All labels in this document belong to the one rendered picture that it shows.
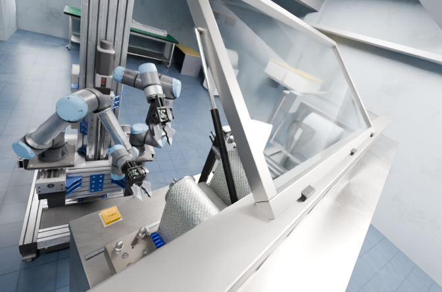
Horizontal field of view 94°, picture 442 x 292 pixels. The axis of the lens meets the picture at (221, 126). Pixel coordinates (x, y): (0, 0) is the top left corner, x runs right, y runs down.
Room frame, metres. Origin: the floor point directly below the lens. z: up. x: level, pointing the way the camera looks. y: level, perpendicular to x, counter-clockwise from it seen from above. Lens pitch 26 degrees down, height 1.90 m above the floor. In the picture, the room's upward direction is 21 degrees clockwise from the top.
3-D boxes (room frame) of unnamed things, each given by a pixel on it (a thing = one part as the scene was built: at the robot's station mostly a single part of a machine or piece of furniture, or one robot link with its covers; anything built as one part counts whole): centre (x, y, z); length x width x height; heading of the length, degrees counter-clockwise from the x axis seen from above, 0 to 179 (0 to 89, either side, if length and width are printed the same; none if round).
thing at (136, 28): (5.90, 3.44, 0.51); 2.77 x 1.04 x 1.02; 129
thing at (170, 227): (0.52, 0.00, 1.11); 0.23 x 0.01 x 0.18; 54
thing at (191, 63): (7.01, 1.93, 0.33); 1.25 x 0.67 x 0.67; 39
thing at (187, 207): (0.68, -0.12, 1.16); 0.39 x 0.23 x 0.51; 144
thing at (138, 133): (1.27, 0.54, 0.98); 0.13 x 0.12 x 0.14; 96
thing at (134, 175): (0.76, 0.32, 1.12); 0.12 x 0.08 x 0.09; 53
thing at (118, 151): (0.85, 0.45, 1.11); 0.11 x 0.08 x 0.09; 53
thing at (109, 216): (0.65, 0.35, 0.91); 0.07 x 0.07 x 0.02; 54
